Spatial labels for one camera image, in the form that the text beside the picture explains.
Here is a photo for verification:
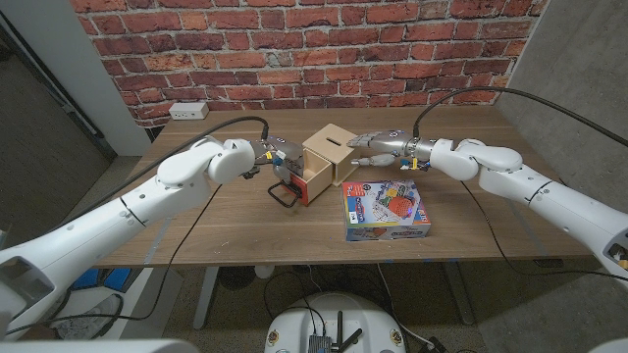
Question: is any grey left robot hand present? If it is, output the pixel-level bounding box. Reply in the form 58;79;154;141
252;135;305;183

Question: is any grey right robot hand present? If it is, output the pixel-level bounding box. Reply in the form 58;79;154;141
345;129;436;171

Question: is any wooden drawer with red front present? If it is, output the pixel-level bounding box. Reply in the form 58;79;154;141
268;146;334;210

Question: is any wooden box with slot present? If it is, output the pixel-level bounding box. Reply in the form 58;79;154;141
302;123;363;187

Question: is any colourful toy package box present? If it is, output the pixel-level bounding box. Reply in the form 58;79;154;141
341;178;433;242

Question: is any small grey computer box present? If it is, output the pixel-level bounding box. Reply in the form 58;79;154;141
307;334;333;353

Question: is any printed red brick backdrop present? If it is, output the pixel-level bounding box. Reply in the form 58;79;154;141
71;0;550;129

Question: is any white power outlet strip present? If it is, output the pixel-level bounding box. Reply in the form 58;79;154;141
168;101;210;122

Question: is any white table leg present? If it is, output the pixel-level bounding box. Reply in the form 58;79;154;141
192;267;221;329

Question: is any white robot torso base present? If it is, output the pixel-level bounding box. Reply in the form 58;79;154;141
264;292;407;353

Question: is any dark table leg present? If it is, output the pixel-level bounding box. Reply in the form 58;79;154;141
444;262;476;326

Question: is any blue floor pad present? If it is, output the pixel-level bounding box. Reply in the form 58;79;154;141
73;267;132;294

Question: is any grey sneaker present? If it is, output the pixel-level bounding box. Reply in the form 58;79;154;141
58;293;124;340

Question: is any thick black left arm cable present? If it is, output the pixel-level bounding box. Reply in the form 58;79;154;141
48;115;270;234

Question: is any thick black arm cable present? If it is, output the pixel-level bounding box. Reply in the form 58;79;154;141
48;115;270;234
411;86;628;148

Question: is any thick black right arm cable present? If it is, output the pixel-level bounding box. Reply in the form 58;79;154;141
411;86;628;148

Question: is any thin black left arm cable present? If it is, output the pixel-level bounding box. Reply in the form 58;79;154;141
3;183;223;337

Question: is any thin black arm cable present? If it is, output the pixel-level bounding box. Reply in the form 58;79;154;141
459;179;628;284
3;183;223;337

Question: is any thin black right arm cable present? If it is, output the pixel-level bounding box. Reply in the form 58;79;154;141
459;179;628;284

